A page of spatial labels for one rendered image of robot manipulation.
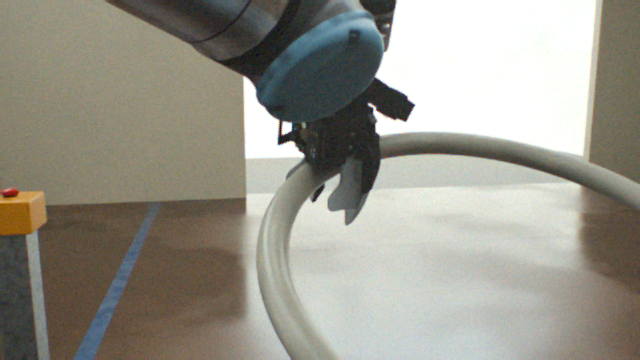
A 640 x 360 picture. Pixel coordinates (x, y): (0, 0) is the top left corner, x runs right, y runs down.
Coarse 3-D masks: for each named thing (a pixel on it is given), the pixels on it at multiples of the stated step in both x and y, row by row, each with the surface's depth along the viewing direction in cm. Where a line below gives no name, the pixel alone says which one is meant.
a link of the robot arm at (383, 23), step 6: (378, 18) 51; (384, 18) 51; (390, 18) 52; (378, 24) 52; (384, 24) 51; (390, 24) 53; (378, 30) 52; (384, 30) 51; (390, 30) 53; (384, 36) 53; (384, 42) 53; (384, 48) 54
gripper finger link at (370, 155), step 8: (368, 136) 60; (376, 136) 60; (368, 144) 60; (376, 144) 60; (360, 152) 61; (368, 152) 60; (376, 152) 60; (360, 160) 61; (368, 160) 60; (376, 160) 60; (368, 168) 61; (376, 168) 61; (368, 176) 62; (368, 184) 63
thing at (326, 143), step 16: (336, 112) 57; (352, 112) 58; (368, 112) 59; (304, 128) 58; (320, 128) 55; (336, 128) 55; (352, 128) 57; (368, 128) 61; (304, 144) 59; (320, 144) 56; (336, 144) 57; (352, 144) 60; (320, 160) 56; (336, 160) 58
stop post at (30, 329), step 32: (32, 192) 134; (0, 224) 124; (32, 224) 127; (0, 256) 128; (32, 256) 132; (0, 288) 129; (32, 288) 131; (0, 320) 130; (32, 320) 131; (32, 352) 133
